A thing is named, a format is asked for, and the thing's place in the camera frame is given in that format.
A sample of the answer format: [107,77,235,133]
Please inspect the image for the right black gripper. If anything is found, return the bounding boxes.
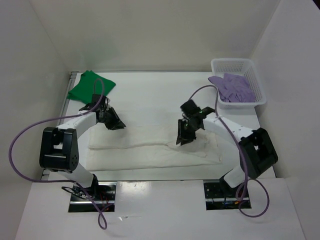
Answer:
[176,117,200,145]

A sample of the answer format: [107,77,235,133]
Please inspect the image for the cream white t shirt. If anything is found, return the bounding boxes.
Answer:
[86,123,222,171]

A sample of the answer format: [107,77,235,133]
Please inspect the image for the green t shirt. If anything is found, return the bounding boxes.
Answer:
[67,70,116,104]

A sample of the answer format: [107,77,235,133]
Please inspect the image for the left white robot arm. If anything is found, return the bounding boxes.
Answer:
[39,105,126,200]

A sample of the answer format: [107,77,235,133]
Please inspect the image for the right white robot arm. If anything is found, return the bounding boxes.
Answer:
[176,104,279,197]

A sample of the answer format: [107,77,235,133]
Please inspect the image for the lavender t shirt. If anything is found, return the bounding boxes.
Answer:
[208,73,256,103]

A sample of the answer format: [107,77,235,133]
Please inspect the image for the white plastic basket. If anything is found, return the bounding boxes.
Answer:
[210,58,267,109]

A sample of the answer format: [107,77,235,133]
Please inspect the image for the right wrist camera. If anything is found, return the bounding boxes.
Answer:
[180,99,201,118]

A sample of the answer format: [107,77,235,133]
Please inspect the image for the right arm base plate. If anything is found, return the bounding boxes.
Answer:
[203,179,240,211]

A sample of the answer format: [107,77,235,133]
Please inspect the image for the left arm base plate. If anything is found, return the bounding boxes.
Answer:
[68,181,118,213]

